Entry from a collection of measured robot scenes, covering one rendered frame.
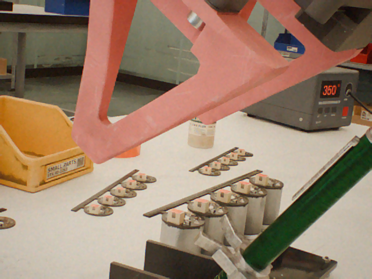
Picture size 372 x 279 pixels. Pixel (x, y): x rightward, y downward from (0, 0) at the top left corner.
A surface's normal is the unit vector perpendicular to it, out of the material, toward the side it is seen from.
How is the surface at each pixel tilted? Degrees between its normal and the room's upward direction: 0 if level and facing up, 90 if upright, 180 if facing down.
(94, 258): 0
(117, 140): 99
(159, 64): 90
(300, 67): 87
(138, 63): 90
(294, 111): 90
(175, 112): 107
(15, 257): 0
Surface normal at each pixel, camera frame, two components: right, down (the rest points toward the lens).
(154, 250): -0.42, 0.15
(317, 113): 0.68, 0.23
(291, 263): 0.11, -0.97
